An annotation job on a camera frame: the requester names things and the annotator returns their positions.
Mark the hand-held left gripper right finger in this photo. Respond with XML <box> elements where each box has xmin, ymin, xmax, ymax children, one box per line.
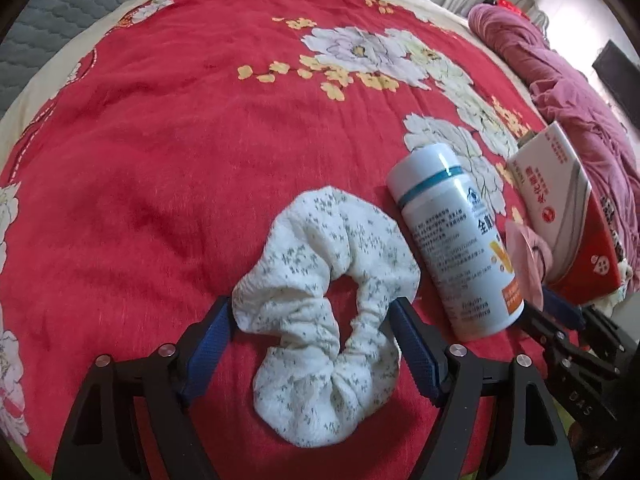
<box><xmin>389</xmin><ymin>297</ymin><xmax>578</xmax><ymax>480</ymax></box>

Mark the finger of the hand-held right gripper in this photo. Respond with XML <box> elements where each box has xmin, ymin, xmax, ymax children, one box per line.
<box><xmin>542</xmin><ymin>287</ymin><xmax>640</xmax><ymax>358</ymax></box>
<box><xmin>520</xmin><ymin>305</ymin><xmax>621</xmax><ymax>381</ymax></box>

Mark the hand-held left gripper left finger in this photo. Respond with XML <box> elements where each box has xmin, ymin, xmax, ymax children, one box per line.
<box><xmin>52</xmin><ymin>295</ymin><xmax>236</xmax><ymax>480</ymax></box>

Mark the pink scrunchie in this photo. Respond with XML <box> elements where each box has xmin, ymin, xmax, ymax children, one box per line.
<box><xmin>504</xmin><ymin>220</ymin><xmax>555</xmax><ymax>311</ymax></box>

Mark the white floral scrunchie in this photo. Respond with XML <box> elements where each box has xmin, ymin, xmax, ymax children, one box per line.
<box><xmin>231</xmin><ymin>186</ymin><xmax>422</xmax><ymax>448</ymax></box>

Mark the white supplement bottle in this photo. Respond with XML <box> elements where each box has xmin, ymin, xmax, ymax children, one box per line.
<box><xmin>387</xmin><ymin>142</ymin><xmax>526</xmax><ymax>338</ymax></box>

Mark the red and white carton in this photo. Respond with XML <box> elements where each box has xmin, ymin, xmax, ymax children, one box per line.
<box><xmin>505</xmin><ymin>121</ymin><xmax>632</xmax><ymax>307</ymax></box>

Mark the pink quilt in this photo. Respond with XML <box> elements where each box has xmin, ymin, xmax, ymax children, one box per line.
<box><xmin>467</xmin><ymin>2</ymin><xmax>640</xmax><ymax>221</ymax></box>

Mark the red floral blanket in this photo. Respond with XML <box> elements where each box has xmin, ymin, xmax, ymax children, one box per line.
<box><xmin>0</xmin><ymin>0</ymin><xmax>556</xmax><ymax>480</ymax></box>

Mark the black television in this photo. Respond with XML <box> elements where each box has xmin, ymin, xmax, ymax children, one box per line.
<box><xmin>592</xmin><ymin>40</ymin><xmax>640</xmax><ymax>126</ymax></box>

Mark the beige bed sheet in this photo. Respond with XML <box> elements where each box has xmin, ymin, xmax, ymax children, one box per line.
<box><xmin>0</xmin><ymin>0</ymin><xmax>551</xmax><ymax>133</ymax></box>

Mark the grey quilted headboard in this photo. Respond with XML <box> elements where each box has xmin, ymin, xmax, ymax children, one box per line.
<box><xmin>0</xmin><ymin>0</ymin><xmax>236</xmax><ymax>111</ymax></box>

